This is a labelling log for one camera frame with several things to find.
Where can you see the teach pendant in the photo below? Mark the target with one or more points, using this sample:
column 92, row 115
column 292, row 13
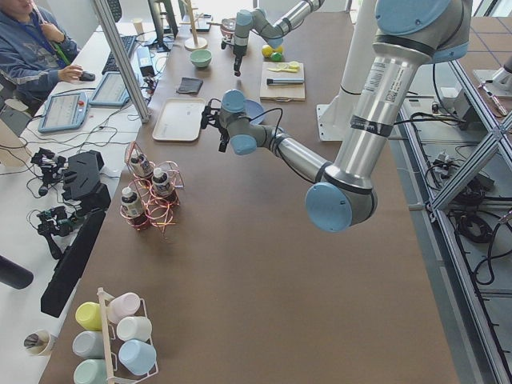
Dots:
column 64, row 112
column 110, row 92

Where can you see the teach pendant near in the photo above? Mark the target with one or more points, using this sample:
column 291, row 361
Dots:
column 64, row 112

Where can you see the coloured cup rack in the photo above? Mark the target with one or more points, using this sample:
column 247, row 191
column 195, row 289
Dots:
column 116, row 345

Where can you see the black monitor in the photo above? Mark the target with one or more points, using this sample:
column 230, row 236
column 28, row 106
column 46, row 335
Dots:
column 165, row 25

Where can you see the top tea bottle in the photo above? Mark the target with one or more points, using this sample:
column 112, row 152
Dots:
column 140, row 165

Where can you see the paper cup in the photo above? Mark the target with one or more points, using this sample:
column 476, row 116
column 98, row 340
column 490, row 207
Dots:
column 39, row 343

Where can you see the green bowl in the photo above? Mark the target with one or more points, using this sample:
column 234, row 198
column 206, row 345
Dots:
column 201, row 58

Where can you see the copper wire bottle rack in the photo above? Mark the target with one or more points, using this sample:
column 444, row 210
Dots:
column 159, row 211

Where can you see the wooden cup stand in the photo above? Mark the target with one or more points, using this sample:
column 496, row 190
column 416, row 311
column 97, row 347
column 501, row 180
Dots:
column 195, row 42

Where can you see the cream rabbit tray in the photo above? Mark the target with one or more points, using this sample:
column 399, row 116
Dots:
column 179, row 120

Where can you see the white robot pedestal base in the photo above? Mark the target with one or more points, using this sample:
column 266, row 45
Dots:
column 334, row 119

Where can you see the wooden cutting board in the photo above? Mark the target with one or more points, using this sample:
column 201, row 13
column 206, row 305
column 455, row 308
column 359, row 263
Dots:
column 281, row 93

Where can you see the teach pendant far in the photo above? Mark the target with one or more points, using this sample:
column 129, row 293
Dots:
column 110, row 92

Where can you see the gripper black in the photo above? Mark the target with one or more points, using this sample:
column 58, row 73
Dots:
column 222, row 135
column 239, row 53

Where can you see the yellow plastic knife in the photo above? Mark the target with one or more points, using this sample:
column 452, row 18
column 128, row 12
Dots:
column 283, row 70

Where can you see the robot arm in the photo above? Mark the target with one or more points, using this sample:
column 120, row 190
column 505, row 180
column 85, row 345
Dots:
column 409, row 34
column 272, row 33

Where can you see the grey folded cloth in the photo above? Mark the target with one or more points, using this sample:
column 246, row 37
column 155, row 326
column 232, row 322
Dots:
column 189, row 86

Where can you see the yellow lemon upper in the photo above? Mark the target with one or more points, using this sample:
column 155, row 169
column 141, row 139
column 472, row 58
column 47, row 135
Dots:
column 267, row 51

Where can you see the blue plate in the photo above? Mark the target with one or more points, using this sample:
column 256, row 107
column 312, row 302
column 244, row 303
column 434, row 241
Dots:
column 255, row 111

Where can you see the lemon half on board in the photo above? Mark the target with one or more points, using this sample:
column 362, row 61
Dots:
column 294, row 66

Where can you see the green lime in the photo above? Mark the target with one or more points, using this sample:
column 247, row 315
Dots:
column 276, row 57

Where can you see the seated person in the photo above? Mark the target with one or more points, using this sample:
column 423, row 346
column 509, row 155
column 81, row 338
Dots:
column 36, row 53

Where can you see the steel muddler black tip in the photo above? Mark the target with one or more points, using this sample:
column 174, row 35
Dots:
column 284, row 81

